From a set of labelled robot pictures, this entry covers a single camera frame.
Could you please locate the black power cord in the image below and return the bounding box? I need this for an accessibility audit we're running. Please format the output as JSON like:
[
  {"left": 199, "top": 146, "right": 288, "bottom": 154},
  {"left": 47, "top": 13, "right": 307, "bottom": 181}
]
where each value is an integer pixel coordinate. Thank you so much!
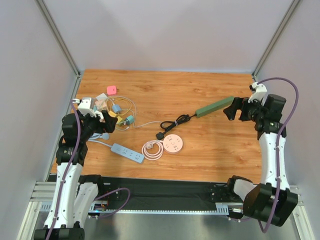
[{"left": 154, "top": 113, "right": 198, "bottom": 141}]

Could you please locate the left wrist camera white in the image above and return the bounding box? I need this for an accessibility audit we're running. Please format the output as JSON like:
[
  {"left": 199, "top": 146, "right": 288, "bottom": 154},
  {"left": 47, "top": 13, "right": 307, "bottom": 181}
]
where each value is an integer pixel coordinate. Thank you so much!
[{"left": 72, "top": 97, "right": 97, "bottom": 118}]

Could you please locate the yellow usb cable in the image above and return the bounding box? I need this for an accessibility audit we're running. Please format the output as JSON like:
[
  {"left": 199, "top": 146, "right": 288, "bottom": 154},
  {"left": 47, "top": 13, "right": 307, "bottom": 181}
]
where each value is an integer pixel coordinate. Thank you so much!
[{"left": 104, "top": 97, "right": 133, "bottom": 118}]

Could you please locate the green power strip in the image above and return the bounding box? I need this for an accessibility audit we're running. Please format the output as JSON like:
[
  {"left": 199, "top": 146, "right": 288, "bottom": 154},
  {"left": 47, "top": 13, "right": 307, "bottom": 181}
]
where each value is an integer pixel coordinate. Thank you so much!
[{"left": 195, "top": 96, "right": 235, "bottom": 118}]

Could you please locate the pink round power strip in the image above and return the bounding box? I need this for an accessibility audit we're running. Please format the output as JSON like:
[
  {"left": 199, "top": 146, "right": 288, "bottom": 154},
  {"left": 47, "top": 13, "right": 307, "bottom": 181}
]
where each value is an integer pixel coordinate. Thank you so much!
[{"left": 141, "top": 134, "right": 184, "bottom": 161}]

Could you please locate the orange charger plug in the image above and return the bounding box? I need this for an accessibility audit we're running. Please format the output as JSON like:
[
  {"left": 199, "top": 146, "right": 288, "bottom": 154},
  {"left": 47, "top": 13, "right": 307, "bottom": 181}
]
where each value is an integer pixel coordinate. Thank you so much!
[{"left": 108, "top": 110, "right": 117, "bottom": 118}]

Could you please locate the light blue power strip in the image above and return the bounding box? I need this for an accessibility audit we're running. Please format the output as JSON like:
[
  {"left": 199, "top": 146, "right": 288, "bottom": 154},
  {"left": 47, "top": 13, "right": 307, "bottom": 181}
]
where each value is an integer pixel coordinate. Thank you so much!
[{"left": 88, "top": 133, "right": 145, "bottom": 164}]

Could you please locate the blue charger plug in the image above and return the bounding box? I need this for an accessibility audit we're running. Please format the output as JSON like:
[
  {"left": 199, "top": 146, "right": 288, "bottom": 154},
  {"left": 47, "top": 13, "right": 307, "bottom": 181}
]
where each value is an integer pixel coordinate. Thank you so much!
[{"left": 111, "top": 103, "right": 122, "bottom": 114}]

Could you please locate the beige patterned cube charger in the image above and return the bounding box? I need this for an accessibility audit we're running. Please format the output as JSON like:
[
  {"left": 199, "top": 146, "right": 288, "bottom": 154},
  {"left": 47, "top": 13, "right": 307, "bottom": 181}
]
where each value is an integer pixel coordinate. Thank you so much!
[{"left": 95, "top": 99, "right": 107, "bottom": 111}]

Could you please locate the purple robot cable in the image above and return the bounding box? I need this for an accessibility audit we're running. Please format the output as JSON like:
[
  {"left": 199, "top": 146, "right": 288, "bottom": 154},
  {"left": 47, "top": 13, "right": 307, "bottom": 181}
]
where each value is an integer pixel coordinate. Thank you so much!
[
  {"left": 228, "top": 77, "right": 300, "bottom": 234},
  {"left": 39, "top": 98, "right": 132, "bottom": 240}
]

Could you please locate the yellow charger plug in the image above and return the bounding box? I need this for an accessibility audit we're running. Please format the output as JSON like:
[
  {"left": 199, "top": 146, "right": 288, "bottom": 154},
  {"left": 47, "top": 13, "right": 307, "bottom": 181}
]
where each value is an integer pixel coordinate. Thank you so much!
[{"left": 117, "top": 116, "right": 126, "bottom": 126}]

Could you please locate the black base mat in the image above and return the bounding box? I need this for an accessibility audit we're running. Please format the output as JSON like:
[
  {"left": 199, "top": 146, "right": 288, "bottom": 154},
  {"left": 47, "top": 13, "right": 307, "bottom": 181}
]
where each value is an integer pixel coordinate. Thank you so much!
[{"left": 98, "top": 176, "right": 243, "bottom": 208}]

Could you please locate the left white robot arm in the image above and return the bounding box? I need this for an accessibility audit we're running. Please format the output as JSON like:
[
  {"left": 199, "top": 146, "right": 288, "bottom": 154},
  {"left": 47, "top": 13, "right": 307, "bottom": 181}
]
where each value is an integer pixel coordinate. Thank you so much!
[{"left": 33, "top": 110, "right": 117, "bottom": 240}]

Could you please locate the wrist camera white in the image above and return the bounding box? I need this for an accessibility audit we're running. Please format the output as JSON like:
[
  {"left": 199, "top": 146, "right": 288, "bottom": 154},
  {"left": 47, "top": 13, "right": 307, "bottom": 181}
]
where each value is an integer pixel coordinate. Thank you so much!
[
  {"left": 72, "top": 97, "right": 97, "bottom": 118},
  {"left": 248, "top": 82, "right": 268, "bottom": 103}
]

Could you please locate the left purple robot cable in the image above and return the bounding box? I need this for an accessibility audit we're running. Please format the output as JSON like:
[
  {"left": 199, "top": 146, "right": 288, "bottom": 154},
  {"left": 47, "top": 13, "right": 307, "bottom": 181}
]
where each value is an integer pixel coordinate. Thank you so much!
[{"left": 39, "top": 98, "right": 132, "bottom": 240}]

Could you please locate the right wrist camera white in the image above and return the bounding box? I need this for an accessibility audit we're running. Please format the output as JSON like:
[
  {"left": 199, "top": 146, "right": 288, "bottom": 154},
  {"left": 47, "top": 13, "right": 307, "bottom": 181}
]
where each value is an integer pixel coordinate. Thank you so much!
[{"left": 248, "top": 82, "right": 268, "bottom": 103}]

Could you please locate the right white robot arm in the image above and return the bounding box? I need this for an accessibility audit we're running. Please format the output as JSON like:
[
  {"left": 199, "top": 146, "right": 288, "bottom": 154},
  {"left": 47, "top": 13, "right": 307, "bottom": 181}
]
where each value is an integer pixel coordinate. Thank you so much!
[{"left": 223, "top": 94, "right": 298, "bottom": 227}]

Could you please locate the grey slotted cable duct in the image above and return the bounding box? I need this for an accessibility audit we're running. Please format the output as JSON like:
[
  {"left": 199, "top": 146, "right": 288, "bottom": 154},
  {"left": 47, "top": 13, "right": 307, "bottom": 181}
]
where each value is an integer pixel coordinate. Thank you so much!
[{"left": 39, "top": 202, "right": 247, "bottom": 215}]

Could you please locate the teal charger plug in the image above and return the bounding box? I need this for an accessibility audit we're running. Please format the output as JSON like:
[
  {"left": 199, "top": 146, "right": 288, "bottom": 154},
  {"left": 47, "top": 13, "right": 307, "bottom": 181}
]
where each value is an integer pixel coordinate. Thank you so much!
[{"left": 124, "top": 115, "right": 135, "bottom": 126}]

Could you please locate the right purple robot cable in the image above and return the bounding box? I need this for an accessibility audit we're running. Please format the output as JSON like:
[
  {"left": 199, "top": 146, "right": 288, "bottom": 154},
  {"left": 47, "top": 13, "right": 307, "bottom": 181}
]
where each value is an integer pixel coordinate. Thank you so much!
[{"left": 228, "top": 77, "right": 300, "bottom": 234}]

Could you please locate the pink charger plug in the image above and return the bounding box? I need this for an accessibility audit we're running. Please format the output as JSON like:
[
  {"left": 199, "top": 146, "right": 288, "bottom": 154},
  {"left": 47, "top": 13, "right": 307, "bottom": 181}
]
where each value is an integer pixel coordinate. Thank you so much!
[{"left": 106, "top": 85, "right": 120, "bottom": 96}]

